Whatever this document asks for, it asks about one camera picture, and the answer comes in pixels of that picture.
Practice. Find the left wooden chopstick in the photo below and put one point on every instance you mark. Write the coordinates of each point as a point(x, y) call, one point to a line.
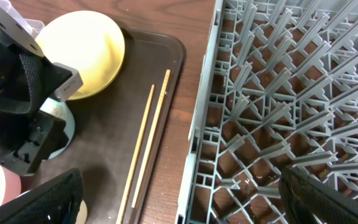
point(130, 176)

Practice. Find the dark brown serving tray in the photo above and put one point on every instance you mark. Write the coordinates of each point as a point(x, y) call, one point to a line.
point(107, 124)

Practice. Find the grey dishwasher rack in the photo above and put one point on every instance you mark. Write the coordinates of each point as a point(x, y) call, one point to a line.
point(278, 88)

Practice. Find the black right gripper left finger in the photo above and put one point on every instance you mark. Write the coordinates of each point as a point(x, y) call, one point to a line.
point(55, 201)

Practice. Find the wooden chopstick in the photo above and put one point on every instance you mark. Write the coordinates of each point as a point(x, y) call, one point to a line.
point(150, 138)
point(130, 176)

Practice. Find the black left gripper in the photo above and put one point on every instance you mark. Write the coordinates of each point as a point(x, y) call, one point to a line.
point(29, 82)

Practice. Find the white green cup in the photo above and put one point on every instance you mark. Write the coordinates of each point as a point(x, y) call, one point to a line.
point(82, 214)

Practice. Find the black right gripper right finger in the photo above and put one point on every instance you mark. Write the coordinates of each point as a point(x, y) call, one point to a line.
point(305, 199)

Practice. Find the right wooden chopstick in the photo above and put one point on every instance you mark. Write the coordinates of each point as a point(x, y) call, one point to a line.
point(150, 138)

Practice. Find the yellow plate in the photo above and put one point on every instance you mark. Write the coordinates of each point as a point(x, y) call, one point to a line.
point(88, 41)

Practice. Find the clear plastic waste bin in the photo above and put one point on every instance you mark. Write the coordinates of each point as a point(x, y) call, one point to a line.
point(33, 27)

